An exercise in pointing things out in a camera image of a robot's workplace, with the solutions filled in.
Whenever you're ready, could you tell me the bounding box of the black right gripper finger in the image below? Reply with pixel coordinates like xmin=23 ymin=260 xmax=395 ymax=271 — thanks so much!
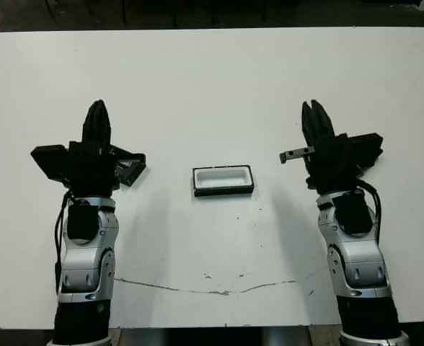
xmin=312 ymin=99 xmax=337 ymax=140
xmin=301 ymin=100 xmax=318 ymax=146

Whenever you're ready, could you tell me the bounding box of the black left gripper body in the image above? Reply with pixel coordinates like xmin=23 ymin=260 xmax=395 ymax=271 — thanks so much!
xmin=64 ymin=140 xmax=121 ymax=198

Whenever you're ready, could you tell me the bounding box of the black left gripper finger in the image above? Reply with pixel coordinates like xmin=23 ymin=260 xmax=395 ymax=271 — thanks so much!
xmin=82 ymin=100 xmax=100 ymax=151
xmin=98 ymin=99 xmax=113 ymax=152

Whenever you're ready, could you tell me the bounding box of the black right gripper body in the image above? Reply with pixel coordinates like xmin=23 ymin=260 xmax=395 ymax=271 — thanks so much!
xmin=279 ymin=132 xmax=365 ymax=197

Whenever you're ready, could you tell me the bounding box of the black box lid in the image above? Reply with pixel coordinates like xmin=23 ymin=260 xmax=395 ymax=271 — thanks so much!
xmin=112 ymin=145 xmax=151 ymax=189

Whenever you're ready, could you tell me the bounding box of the black box with white insert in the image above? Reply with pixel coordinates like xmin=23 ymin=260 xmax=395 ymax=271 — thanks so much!
xmin=190 ymin=164 xmax=256 ymax=199

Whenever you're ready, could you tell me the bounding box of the grey robot right leg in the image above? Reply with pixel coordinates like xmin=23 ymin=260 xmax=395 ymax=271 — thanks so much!
xmin=261 ymin=328 xmax=312 ymax=346

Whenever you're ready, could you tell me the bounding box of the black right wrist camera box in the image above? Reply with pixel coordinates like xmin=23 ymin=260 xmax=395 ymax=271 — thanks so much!
xmin=345 ymin=132 xmax=384 ymax=177

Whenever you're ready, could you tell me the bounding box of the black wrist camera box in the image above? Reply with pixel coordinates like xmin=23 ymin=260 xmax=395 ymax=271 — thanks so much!
xmin=345 ymin=132 xmax=384 ymax=177
xmin=30 ymin=143 xmax=71 ymax=182

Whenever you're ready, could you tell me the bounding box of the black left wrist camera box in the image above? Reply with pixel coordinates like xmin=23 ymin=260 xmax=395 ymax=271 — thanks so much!
xmin=30 ymin=143 xmax=71 ymax=182

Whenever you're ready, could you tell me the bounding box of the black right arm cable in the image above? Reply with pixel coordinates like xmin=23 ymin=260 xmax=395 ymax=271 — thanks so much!
xmin=361 ymin=182 xmax=383 ymax=255

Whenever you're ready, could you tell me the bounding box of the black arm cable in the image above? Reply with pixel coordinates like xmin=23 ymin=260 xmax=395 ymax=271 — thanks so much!
xmin=361 ymin=182 xmax=383 ymax=255
xmin=53 ymin=190 xmax=73 ymax=291

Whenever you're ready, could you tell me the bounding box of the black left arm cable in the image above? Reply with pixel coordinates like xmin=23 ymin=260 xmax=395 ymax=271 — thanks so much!
xmin=53 ymin=190 xmax=73 ymax=291

